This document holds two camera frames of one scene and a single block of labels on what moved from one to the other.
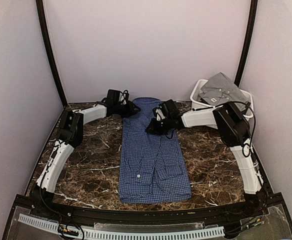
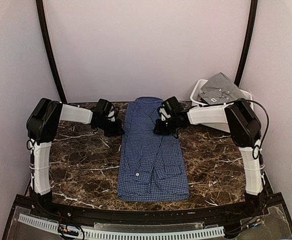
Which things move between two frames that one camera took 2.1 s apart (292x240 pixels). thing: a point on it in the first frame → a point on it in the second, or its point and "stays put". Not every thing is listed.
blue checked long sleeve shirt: [153, 167] stays put
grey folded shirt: [221, 90] stays put
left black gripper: [131, 111] → [116, 131]
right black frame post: [254, 4] stays put
